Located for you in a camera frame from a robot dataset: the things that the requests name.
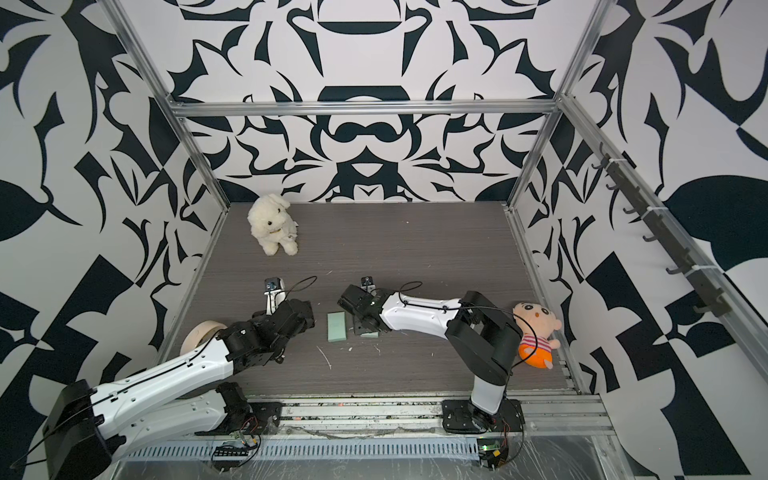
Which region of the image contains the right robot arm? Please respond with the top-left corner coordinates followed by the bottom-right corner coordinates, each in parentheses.
top-left (338, 285), bottom-right (524, 415)

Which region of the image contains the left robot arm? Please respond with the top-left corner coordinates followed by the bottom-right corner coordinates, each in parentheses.
top-left (43, 299), bottom-right (315, 479)

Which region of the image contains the mint green box left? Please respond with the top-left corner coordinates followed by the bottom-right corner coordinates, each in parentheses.
top-left (327, 312), bottom-right (347, 343)

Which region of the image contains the beige round clock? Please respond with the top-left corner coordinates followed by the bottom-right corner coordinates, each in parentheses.
top-left (180, 320), bottom-right (227, 355)

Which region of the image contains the white plush bunny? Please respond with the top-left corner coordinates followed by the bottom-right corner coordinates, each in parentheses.
top-left (247, 194), bottom-right (299, 256)

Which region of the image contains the left electronics board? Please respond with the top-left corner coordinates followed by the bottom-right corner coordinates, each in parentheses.
top-left (209, 443), bottom-right (261, 472)

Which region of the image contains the electronics board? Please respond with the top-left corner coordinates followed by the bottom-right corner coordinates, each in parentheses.
top-left (477, 437), bottom-right (509, 470)
top-left (209, 443), bottom-right (261, 472)

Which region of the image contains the orange plush doll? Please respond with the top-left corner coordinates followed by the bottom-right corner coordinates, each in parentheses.
top-left (512, 302), bottom-right (563, 370)

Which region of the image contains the right electronics board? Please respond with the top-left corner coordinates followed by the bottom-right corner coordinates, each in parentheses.
top-left (477, 437), bottom-right (509, 470)

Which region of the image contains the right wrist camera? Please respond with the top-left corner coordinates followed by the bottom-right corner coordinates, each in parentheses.
top-left (360, 276), bottom-right (377, 295)

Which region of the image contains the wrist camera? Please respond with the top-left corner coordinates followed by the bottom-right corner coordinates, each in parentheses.
top-left (360, 276), bottom-right (377, 295)
top-left (264, 277), bottom-right (287, 315)

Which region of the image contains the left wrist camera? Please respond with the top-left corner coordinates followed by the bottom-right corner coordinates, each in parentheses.
top-left (264, 277), bottom-right (287, 315)

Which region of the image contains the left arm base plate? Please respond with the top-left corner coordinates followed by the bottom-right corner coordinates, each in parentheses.
top-left (194, 402), bottom-right (284, 437)

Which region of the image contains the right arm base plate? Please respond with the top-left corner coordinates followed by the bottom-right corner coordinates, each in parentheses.
top-left (441, 398), bottom-right (524, 435)

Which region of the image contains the wall hook rack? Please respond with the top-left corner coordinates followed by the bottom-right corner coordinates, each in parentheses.
top-left (594, 145), bottom-right (733, 317)

